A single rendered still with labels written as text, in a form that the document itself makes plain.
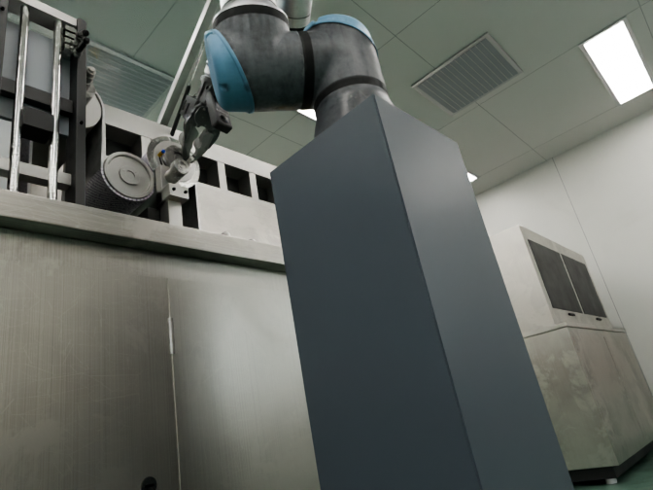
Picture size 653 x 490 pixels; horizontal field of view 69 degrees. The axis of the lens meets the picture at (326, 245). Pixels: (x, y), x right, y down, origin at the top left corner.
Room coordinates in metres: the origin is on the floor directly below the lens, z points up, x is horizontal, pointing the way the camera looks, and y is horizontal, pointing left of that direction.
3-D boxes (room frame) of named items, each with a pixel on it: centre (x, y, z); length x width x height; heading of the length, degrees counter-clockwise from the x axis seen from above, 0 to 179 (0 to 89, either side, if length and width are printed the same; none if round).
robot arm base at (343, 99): (0.61, -0.08, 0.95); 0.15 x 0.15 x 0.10
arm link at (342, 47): (0.61, -0.07, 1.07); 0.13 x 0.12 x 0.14; 104
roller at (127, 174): (1.02, 0.51, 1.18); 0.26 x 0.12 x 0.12; 51
